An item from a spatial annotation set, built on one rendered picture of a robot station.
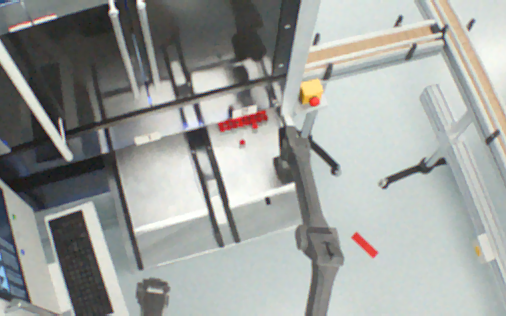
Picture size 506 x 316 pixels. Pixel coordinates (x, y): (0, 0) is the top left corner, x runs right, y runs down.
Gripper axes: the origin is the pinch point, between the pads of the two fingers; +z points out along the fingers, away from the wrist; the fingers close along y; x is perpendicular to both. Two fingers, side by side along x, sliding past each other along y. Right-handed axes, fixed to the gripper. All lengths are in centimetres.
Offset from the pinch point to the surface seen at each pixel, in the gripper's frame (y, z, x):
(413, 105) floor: 59, 88, -99
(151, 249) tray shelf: -9, 6, 50
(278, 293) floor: -16, 96, 4
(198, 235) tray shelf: -8.8, 5.8, 33.5
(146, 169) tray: 18.8, 2.2, 45.0
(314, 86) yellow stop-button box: 25.3, -12.9, -18.5
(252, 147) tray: 16.6, 2.9, 6.7
